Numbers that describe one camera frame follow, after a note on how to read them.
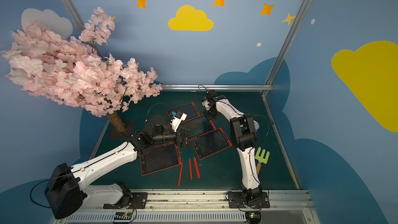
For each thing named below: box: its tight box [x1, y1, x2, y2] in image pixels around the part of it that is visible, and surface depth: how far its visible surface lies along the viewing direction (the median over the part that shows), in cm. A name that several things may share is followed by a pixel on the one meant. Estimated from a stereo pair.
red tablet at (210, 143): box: [191, 127, 233, 161], surface depth 95 cm
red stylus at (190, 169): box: [188, 158, 194, 181], surface depth 86 cm
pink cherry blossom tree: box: [2, 6, 163, 133], surface depth 61 cm
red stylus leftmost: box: [177, 162, 183, 187], surface depth 84 cm
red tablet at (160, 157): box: [140, 142, 182, 177], surface depth 88 cm
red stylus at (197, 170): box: [193, 157, 201, 180], surface depth 86 cm
